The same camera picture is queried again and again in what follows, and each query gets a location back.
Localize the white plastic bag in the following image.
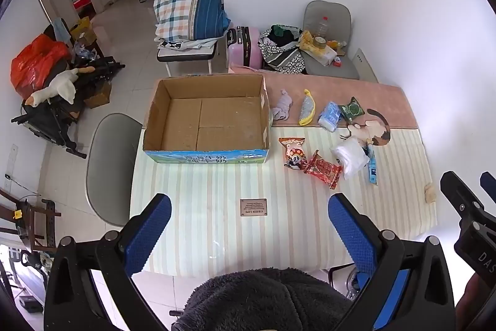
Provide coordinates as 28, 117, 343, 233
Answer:
330, 137, 370, 180

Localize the black folded stroller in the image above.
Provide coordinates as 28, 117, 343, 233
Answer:
11, 56, 125, 159

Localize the white power strip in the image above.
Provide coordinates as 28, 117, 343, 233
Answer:
8, 145, 18, 180

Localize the yellow plastic bag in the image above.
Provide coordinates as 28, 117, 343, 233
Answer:
298, 30, 316, 52

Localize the green snack packet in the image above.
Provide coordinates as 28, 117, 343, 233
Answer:
338, 97, 365, 122

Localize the orange plastic bag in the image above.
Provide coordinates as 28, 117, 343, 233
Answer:
10, 34, 72, 101

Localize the blue and white tube packet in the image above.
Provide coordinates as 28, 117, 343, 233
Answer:
364, 145, 379, 185

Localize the person's right forearm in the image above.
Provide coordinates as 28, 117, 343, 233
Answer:
455, 273, 496, 331

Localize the dark fleece garment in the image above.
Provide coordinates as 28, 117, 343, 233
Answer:
170, 268, 354, 331

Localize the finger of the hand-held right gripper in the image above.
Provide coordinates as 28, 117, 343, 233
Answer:
440, 171, 485, 227
480, 171, 496, 200

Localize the grey chair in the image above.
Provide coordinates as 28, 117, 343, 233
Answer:
86, 113, 144, 227
302, 1, 361, 80

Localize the pink cloth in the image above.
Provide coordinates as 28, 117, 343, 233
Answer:
228, 63, 265, 75

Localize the small black box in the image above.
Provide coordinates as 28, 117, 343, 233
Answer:
19, 296, 44, 313

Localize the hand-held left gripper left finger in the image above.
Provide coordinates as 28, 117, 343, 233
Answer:
44, 193, 173, 331

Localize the pink suitcase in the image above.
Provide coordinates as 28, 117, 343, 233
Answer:
227, 26, 264, 70

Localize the white board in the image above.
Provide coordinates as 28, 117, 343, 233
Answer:
352, 48, 378, 83

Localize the small brown cardboard box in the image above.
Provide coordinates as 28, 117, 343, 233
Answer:
83, 81, 113, 109

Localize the white goose plush toy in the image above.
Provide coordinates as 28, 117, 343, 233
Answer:
29, 66, 95, 107

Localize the plaid and blue quilt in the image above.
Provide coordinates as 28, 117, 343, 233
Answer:
153, 0, 231, 42

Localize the purple sock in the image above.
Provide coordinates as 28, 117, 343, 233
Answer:
270, 89, 294, 121

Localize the yellow box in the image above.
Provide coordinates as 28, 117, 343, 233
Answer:
70, 17, 97, 42

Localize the blue tissue packet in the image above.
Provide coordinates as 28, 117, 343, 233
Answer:
318, 101, 342, 131

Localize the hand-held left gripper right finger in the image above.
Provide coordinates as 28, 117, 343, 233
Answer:
327, 192, 456, 331

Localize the orange mushroom print snack packet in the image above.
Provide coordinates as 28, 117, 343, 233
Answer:
278, 137, 308, 171

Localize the dark wooden chair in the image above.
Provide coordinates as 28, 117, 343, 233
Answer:
0, 187, 63, 254

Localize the light blue cloth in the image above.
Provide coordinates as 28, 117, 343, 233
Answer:
50, 18, 72, 41

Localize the red snack packet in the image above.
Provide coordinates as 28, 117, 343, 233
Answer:
303, 150, 342, 190

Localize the black and white patterned bag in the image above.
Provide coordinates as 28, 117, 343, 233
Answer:
259, 25, 307, 75

